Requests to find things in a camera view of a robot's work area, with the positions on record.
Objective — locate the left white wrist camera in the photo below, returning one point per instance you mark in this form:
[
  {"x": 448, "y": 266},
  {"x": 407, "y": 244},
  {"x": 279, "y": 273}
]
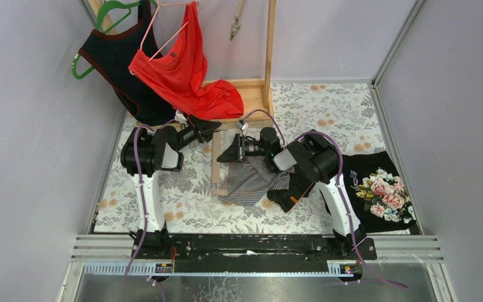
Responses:
[{"x": 180, "y": 117}]

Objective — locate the wooden clip hanger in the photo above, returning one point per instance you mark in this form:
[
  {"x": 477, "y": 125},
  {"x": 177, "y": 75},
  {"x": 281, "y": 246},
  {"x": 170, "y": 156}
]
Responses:
[{"x": 215, "y": 179}]

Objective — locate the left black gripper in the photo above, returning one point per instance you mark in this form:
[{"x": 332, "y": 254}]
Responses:
[{"x": 197, "y": 130}]

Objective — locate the wooden clothes rack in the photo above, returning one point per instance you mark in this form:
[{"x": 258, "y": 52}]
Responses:
[{"x": 256, "y": 93}]

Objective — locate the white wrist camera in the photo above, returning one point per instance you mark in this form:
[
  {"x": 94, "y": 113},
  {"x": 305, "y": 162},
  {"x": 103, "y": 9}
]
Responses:
[
  {"x": 180, "y": 117},
  {"x": 242, "y": 126}
]

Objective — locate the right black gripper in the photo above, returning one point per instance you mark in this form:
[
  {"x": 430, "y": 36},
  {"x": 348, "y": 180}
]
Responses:
[{"x": 239, "y": 147}]

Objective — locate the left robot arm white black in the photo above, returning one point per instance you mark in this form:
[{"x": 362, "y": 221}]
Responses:
[{"x": 147, "y": 152}]

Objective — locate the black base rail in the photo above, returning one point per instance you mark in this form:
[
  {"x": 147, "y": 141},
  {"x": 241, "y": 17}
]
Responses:
[{"x": 250, "y": 254}]

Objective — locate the black underwear orange trim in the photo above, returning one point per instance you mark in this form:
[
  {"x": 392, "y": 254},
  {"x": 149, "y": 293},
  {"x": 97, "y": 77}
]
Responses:
[{"x": 299, "y": 186}]

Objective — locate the pink wire hanger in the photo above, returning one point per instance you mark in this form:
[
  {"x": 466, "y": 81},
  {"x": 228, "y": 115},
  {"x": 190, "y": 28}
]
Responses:
[{"x": 163, "y": 22}]

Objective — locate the grey striped underwear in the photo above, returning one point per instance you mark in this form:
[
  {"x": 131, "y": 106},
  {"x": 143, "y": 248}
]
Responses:
[{"x": 248, "y": 182}]

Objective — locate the black floral garment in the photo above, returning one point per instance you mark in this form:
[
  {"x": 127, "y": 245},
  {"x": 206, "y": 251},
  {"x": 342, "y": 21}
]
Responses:
[{"x": 377, "y": 193}]

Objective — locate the dark tank top red trim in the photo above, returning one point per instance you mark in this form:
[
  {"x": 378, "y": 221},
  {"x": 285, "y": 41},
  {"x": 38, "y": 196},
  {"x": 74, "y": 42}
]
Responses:
[{"x": 111, "y": 56}]

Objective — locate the green plastic hanger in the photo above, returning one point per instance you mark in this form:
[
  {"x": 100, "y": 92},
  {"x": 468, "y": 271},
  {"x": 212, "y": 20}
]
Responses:
[{"x": 98, "y": 12}]

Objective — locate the floral patterned table mat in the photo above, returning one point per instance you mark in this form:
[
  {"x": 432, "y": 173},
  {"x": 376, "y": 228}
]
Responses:
[{"x": 343, "y": 111}]

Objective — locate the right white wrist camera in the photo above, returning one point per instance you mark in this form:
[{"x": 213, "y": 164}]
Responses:
[{"x": 242, "y": 126}]

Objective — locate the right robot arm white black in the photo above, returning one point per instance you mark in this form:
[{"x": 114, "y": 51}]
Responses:
[{"x": 322, "y": 163}]

